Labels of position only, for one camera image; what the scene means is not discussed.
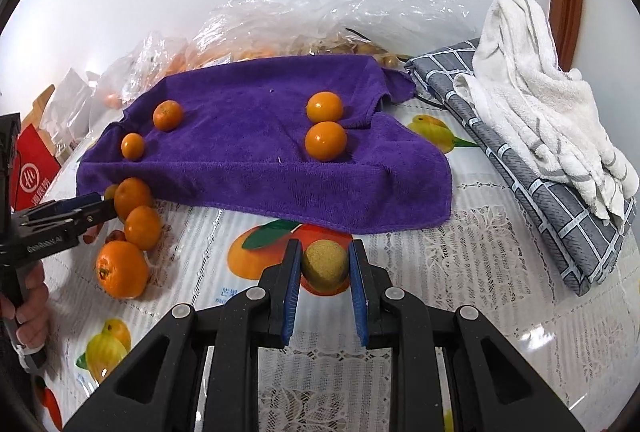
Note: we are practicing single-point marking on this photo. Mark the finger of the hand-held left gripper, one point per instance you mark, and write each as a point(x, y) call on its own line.
point(75, 201)
point(85, 218)

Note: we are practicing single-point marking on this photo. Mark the grey checked cloth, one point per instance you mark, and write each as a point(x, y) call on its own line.
point(550, 222)

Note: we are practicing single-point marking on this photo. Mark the white striped towel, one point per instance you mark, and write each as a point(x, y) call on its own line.
point(540, 102)

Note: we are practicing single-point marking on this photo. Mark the purple towel covered tray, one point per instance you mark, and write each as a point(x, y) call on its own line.
point(240, 152)

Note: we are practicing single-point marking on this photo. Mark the white plastic bag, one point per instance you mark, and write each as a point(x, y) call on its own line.
point(75, 97)

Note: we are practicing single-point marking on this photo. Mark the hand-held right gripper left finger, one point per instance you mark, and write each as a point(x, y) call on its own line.
point(291, 292)

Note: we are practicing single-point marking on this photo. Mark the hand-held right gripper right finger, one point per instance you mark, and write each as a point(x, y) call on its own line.
point(357, 292)

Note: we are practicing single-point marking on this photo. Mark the red paper bag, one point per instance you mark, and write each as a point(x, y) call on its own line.
point(35, 172)

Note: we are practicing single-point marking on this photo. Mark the large orange mandarin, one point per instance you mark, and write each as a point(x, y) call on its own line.
point(121, 269)

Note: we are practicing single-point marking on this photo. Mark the fruit print tablecloth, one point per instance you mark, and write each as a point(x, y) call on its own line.
point(475, 272)

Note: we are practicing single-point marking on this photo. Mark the small red fruit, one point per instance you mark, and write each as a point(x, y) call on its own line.
point(116, 236)

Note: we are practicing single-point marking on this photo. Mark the clear bag of brown fruits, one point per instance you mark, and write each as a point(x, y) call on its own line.
point(370, 12)

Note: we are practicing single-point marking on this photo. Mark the person's left hand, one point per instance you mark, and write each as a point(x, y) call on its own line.
point(32, 307)

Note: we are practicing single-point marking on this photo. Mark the small yellow fruit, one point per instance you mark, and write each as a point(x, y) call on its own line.
point(110, 191)
point(325, 267)

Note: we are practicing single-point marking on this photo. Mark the clear plastic bag of mandarins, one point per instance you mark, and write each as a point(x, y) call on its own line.
point(235, 32)
point(150, 57)

